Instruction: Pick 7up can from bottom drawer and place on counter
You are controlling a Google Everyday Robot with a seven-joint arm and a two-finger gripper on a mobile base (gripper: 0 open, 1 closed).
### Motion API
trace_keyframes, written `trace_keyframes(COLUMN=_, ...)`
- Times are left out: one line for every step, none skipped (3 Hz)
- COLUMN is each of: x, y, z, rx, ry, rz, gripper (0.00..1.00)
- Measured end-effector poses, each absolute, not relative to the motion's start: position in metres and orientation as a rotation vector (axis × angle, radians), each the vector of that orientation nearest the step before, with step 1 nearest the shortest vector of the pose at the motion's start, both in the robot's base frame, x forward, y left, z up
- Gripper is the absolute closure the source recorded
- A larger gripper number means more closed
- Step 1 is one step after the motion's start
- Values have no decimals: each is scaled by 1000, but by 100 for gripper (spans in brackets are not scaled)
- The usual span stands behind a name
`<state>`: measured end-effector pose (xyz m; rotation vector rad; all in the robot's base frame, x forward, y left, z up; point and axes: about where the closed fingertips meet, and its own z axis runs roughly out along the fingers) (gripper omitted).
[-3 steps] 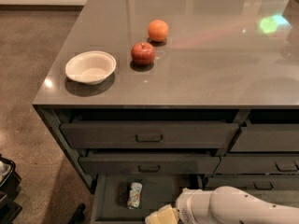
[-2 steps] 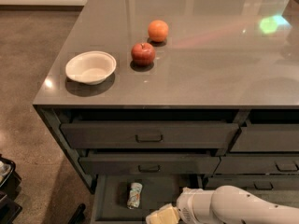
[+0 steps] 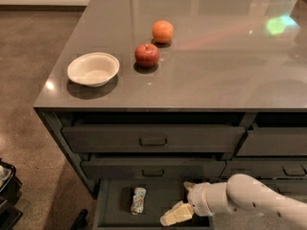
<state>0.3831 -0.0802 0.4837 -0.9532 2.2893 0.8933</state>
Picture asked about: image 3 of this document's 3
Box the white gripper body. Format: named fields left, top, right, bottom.
left=187, top=182, right=213, bottom=217

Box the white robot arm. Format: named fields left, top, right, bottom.
left=160, top=173, right=307, bottom=230

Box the open bottom left drawer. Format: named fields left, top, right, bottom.
left=93, top=179, right=214, bottom=230

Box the middle right drawer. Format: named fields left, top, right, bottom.
left=222, top=160, right=307, bottom=179

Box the top right drawer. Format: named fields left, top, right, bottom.
left=237, top=125, right=307, bottom=156

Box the middle left drawer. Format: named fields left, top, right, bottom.
left=81, top=156, right=225, bottom=179

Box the dark grey counter cabinet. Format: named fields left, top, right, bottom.
left=35, top=0, right=307, bottom=194

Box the top left drawer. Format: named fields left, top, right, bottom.
left=61, top=124, right=246, bottom=152

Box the black object on floor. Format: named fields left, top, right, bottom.
left=70, top=209, right=88, bottom=230

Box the red apple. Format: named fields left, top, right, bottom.
left=134, top=44, right=159, bottom=68

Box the white bowl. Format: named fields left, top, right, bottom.
left=67, top=53, right=120, bottom=87

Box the orange fruit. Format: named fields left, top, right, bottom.
left=152, top=20, right=174, bottom=43

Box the black tray rack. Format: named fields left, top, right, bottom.
left=0, top=160, right=23, bottom=230

